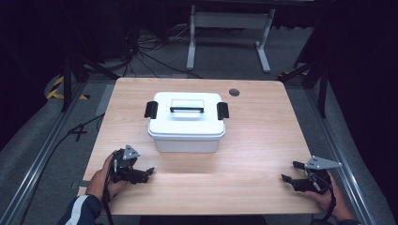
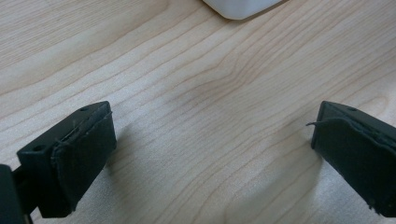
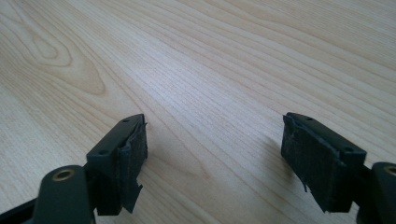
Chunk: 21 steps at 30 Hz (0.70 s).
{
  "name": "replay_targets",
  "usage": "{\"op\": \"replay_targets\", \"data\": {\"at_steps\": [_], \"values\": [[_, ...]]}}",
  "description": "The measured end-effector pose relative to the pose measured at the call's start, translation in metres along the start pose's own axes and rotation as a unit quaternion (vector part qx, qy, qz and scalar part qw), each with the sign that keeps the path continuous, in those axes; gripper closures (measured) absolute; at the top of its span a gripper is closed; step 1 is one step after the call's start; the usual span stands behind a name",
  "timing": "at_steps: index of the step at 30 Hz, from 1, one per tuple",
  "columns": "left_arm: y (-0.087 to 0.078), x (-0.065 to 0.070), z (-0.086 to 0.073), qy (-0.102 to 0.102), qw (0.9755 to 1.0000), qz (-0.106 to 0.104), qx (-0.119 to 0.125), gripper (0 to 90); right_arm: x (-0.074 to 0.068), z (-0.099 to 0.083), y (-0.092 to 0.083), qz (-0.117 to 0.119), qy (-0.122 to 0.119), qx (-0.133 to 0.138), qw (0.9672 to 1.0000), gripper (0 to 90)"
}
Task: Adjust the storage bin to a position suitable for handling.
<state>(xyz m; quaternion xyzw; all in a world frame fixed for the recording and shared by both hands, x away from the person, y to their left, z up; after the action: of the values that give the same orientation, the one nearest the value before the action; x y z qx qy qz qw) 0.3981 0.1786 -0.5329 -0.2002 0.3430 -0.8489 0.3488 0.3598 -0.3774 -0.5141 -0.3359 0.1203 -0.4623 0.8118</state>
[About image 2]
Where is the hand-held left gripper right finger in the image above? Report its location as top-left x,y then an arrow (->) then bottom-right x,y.
306,100 -> 396,218

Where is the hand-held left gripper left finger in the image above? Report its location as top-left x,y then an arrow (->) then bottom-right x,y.
16,100 -> 118,218

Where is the white plastic container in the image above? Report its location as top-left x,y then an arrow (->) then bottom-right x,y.
202,0 -> 284,21

